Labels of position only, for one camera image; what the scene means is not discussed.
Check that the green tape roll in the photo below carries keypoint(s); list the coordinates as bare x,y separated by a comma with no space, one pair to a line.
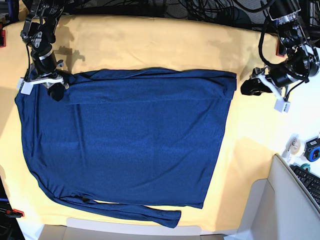
306,167

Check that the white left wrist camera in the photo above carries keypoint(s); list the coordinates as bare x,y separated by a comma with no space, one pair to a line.
282,105

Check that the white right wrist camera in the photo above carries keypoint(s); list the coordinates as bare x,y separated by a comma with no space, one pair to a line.
24,87

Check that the red clamp lower left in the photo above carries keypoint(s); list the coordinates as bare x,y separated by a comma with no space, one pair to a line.
12,213

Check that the white partition panel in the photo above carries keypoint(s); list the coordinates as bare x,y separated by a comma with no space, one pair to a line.
279,208

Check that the blue long-sleeve shirt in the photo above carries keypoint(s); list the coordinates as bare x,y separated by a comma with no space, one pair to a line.
124,143

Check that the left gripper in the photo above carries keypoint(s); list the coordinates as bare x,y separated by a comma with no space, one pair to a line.
259,83

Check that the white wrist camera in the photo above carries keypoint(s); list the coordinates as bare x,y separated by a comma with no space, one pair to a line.
24,87
282,105

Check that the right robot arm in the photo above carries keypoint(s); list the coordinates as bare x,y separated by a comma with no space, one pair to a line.
38,35

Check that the black keyboard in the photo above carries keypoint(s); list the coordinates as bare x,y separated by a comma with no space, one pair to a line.
310,181

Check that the red clamp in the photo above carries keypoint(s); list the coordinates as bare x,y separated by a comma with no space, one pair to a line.
2,36
12,213

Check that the yellow table cloth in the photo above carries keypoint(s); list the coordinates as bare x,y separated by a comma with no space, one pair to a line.
88,43

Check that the clear tape roll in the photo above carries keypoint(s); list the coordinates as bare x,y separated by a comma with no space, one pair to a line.
295,147

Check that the blue tape measure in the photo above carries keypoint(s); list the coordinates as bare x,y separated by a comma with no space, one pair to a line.
312,150

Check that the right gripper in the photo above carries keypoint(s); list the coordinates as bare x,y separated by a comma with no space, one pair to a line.
48,82

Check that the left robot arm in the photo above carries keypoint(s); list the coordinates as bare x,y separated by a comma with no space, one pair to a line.
303,60

